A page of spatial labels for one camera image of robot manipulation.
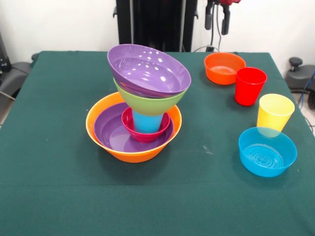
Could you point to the green plastic bowl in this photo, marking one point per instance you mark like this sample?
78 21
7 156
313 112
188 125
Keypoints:
152 104

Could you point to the yellow plastic cup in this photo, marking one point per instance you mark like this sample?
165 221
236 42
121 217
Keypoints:
273 115

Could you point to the black padded chair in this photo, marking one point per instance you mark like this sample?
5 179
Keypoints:
14 76

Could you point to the blue plastic cup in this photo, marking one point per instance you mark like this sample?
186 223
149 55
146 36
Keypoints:
146 123

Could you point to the large orange plastic bowl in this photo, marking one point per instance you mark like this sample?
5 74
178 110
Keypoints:
134 157

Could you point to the blue plastic bowl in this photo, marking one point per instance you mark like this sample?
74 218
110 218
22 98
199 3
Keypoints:
267 157

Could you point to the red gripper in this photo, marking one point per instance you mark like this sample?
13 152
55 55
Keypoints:
226 2

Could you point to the purple plastic bowl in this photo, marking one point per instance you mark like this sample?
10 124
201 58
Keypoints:
147 71
108 130

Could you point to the small red-orange plastic bowl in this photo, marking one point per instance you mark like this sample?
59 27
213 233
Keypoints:
224 71

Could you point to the dark green tablecloth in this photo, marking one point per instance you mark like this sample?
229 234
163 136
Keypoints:
157 196

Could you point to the red plastic cup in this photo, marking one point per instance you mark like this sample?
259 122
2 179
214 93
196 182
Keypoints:
249 91

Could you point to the pink plastic bowl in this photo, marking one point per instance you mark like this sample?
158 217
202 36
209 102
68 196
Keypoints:
128 125

